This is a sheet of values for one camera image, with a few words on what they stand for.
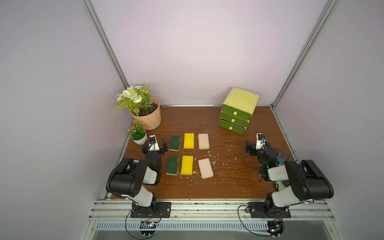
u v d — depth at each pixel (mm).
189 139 1004
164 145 835
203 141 980
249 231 680
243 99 977
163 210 731
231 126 1006
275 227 696
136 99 831
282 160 900
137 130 922
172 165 871
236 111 901
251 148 825
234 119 963
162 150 819
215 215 726
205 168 861
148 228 713
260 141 786
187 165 888
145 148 794
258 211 732
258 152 808
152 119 955
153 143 752
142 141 912
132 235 620
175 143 966
